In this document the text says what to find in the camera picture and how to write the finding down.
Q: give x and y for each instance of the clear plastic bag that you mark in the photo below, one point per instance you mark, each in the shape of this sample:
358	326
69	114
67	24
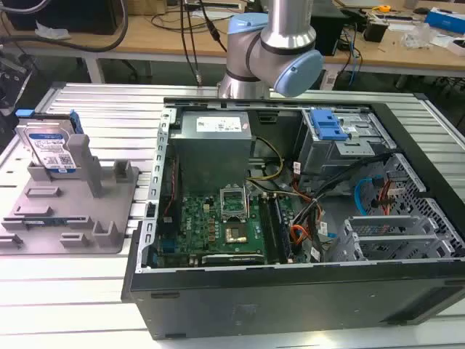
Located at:
417	36

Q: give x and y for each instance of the black graphics card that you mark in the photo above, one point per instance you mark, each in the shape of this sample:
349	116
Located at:
232	259

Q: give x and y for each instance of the grey plastic parts rack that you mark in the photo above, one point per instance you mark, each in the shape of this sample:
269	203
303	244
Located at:
72	203

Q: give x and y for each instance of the grey power supply unit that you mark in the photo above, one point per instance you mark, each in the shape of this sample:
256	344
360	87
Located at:
214	152

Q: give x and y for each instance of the blue plastic bay latch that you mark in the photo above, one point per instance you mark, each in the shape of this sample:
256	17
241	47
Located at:
328	125

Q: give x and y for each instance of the black open PC case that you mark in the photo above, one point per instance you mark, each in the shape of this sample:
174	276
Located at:
290	301

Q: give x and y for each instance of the black desktop tower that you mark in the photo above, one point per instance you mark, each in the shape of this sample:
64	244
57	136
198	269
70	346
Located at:
328	32

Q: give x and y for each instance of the silver expansion slot bracket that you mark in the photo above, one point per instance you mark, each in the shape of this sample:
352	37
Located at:
385	221
396	241

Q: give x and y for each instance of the metal disk bay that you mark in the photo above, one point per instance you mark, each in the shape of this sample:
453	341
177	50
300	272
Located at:
327	152

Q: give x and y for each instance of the blue cardboard box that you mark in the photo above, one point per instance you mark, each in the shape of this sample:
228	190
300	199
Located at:
445	20

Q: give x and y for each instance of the green motherboard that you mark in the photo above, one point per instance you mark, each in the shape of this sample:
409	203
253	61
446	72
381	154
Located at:
196	225

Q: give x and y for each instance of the black monitor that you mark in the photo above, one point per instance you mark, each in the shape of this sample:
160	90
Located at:
65	14

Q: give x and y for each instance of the wooden desk with clutter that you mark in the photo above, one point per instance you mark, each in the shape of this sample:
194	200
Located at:
399	54

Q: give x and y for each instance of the hard disk in blue carrier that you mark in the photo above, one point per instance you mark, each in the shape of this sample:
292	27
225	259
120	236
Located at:
45	145

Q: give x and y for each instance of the small black cube device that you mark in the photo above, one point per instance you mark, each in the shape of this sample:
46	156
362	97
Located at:
376	30

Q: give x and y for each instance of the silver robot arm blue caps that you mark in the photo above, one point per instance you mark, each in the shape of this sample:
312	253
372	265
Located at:
287	40

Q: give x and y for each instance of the CPU socket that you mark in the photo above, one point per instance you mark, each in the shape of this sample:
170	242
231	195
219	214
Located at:
236	234

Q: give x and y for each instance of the black RAM slot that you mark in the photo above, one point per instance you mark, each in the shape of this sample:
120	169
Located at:
268	229
282	229

